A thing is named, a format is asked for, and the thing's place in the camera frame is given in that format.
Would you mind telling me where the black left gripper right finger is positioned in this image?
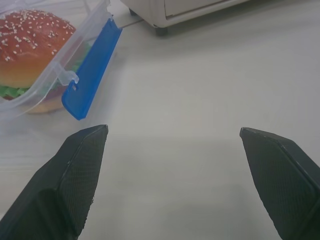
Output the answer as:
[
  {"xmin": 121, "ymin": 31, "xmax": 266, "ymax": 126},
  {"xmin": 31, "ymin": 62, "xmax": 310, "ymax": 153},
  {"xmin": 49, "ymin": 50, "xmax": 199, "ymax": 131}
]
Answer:
[{"xmin": 239, "ymin": 127, "xmax": 320, "ymax": 240}]

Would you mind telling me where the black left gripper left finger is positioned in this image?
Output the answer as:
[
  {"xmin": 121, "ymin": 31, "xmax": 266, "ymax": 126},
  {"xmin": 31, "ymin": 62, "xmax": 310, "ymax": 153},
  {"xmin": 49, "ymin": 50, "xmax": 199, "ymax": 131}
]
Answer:
[{"xmin": 0, "ymin": 124, "xmax": 109, "ymax": 240}]

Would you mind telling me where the clear plastic container with burger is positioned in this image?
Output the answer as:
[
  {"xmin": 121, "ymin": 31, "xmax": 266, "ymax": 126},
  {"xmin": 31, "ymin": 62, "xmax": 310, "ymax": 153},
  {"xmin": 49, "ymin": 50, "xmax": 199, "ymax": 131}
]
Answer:
[{"xmin": 0, "ymin": 0, "xmax": 114, "ymax": 123}]

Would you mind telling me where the white appliance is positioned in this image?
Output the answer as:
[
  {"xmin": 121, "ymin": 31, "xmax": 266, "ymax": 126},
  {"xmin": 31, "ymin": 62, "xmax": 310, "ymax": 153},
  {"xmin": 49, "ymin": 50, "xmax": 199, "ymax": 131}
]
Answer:
[{"xmin": 120, "ymin": 0, "xmax": 253, "ymax": 36}]

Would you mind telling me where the blue container latch flap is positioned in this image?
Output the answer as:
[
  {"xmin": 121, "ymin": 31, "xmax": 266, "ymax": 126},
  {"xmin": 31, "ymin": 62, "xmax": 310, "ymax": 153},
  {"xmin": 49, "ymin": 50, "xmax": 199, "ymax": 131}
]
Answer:
[{"xmin": 61, "ymin": 18, "xmax": 123, "ymax": 121}]

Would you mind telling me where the sesame bun hamburger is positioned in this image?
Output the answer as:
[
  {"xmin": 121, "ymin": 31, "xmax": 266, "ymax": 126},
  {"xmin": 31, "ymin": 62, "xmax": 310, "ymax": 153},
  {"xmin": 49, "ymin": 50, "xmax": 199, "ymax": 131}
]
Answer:
[{"xmin": 0, "ymin": 9, "xmax": 91, "ymax": 114}]

